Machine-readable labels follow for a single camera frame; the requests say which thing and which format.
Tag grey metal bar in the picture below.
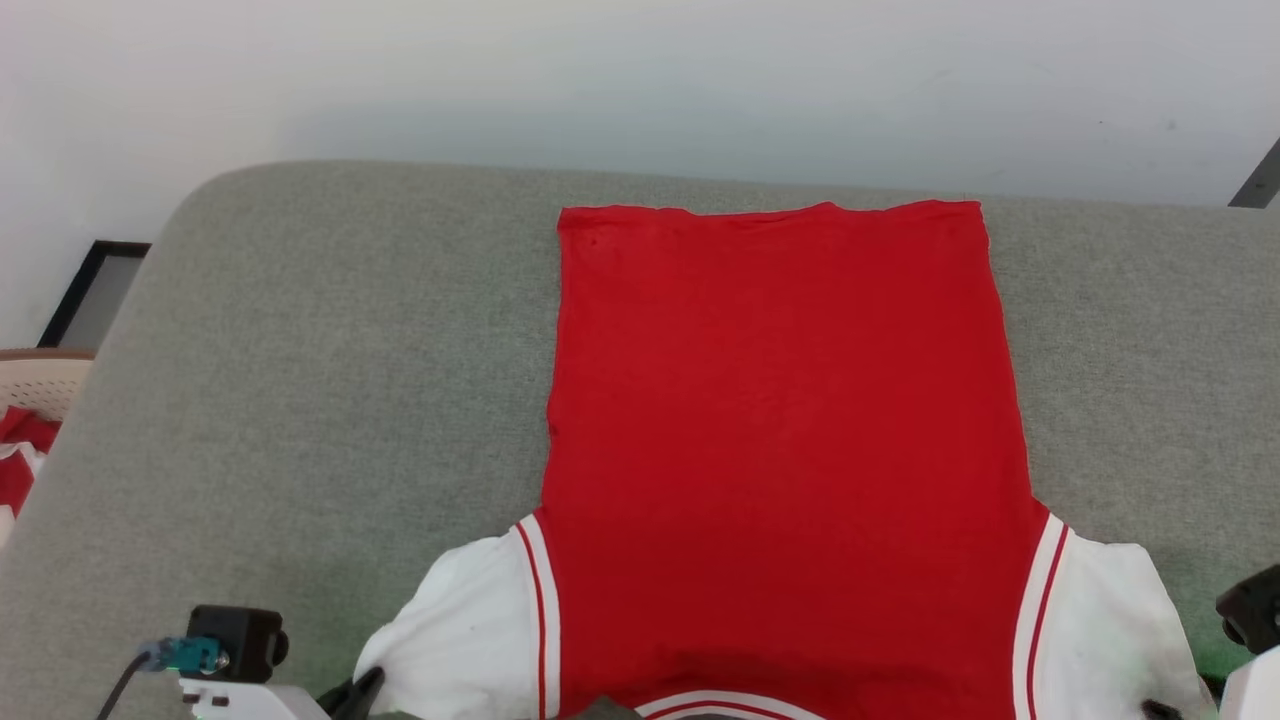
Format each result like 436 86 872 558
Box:
1228 138 1280 210

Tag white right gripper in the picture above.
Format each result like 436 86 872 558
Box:
1140 645 1280 720

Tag red white garment in basket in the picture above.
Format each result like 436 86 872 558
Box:
0 404 64 521

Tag grey fabric sofa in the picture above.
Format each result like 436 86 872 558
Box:
0 160 1280 720

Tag beige plastic laundry basket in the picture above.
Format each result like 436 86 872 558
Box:
0 347 99 551

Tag red and white jersey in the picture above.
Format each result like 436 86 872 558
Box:
354 199 1219 720

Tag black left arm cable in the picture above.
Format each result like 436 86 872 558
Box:
95 636 227 720

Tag black rectangular frame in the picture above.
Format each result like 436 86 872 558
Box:
37 240 153 350

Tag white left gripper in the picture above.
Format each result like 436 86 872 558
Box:
178 666 387 720

